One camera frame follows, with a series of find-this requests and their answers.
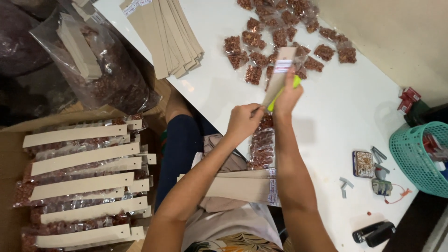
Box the person's right hand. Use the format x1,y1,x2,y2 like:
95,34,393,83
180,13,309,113
273,66,304,117

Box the person's left hand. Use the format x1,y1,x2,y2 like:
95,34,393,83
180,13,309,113
225,103,266,139

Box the beige cardboard strip white label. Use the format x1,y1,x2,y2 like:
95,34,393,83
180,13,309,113
262,46,298,110

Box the green stapler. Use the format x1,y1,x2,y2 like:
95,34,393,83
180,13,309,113
267,75,302,113

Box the pile of small peanut packets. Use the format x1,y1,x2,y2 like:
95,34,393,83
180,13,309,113
223,0,357,86

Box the beige cloth bag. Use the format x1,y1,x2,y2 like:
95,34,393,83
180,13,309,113
191,134,250,213

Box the short stack of labelled strips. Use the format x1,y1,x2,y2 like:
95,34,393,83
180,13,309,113
177,168,281,207

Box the person's navy trouser leg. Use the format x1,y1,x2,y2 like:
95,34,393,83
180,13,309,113
155,114,219,213

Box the patterned flat tin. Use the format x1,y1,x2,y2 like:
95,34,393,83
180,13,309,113
352,150,376,179

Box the red staple boxes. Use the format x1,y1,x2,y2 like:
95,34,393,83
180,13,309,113
396,87,422,115

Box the fanned stack of cardboard strips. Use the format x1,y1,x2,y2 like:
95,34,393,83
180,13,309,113
119,0,205,80

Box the person's patterned shirt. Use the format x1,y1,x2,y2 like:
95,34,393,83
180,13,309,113
180,202,285,252

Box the dark green box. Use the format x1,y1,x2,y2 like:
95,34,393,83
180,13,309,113
403,100,432,127

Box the teal plastic basket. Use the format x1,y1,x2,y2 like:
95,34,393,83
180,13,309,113
389,121,448,199

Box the red boxes inside basket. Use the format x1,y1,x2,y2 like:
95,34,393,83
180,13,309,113
422,132,448,162

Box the large clear bag of peanuts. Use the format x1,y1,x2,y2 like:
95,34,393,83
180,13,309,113
29,7,162,115

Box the black stapler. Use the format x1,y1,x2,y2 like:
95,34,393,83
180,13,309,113
352,220,397,248

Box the cardboard box of packet strips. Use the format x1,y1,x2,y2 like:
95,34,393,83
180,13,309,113
0,109,168,252

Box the dark plastic bag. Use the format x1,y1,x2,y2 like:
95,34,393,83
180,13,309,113
0,0,76,77

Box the chain of clear peanut packets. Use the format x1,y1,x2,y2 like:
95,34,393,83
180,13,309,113
247,114,276,171

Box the red cord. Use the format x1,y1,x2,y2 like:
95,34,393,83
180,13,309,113
383,183,413,205

